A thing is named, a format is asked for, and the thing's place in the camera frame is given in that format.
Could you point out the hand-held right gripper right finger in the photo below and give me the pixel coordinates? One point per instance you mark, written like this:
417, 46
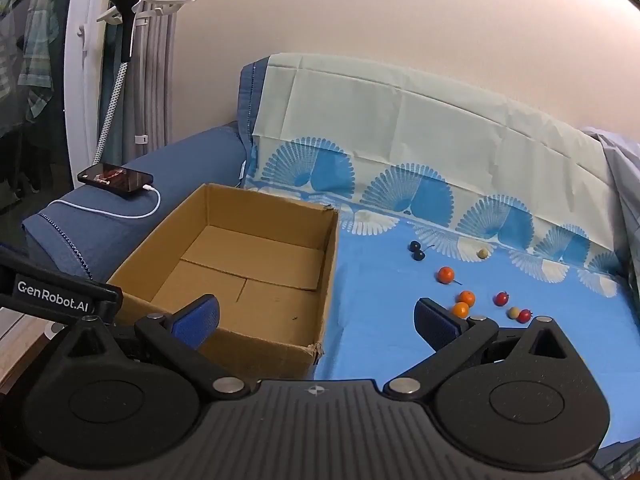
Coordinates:
437, 328

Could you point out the stemmed orange tangerine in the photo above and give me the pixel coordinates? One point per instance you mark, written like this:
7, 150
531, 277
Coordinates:
446, 274

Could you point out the plaid shirt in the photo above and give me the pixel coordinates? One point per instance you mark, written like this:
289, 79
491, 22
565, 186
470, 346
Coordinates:
37, 50

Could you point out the blue fan print sheet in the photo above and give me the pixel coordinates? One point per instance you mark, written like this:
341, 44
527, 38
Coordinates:
400, 125

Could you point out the small red apple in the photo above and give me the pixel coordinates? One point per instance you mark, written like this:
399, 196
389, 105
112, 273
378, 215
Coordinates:
524, 316
501, 299

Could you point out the black smartphone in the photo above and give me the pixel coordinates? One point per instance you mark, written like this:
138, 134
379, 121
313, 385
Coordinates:
115, 176

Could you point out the grey curtain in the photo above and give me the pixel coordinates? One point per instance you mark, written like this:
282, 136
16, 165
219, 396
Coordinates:
155, 85

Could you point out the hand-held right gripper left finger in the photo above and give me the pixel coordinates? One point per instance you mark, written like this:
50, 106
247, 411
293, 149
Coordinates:
195, 321

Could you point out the white door frame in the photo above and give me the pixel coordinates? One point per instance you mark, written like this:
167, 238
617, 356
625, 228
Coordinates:
80, 85

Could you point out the brown cardboard box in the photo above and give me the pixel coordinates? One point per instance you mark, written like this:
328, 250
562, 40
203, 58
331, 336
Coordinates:
250, 260

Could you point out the grey cloth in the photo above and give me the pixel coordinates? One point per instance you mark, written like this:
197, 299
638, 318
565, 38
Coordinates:
625, 185

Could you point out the pair of black cherries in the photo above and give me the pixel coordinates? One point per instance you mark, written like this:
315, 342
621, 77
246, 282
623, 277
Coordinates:
419, 255

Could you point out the small orange tangerine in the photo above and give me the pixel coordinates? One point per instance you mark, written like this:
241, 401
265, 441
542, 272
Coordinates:
467, 298
460, 309

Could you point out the small beige longan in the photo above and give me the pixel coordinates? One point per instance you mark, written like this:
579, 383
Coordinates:
482, 254
512, 313

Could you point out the blue sofa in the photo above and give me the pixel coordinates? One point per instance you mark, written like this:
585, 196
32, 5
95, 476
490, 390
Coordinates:
190, 155

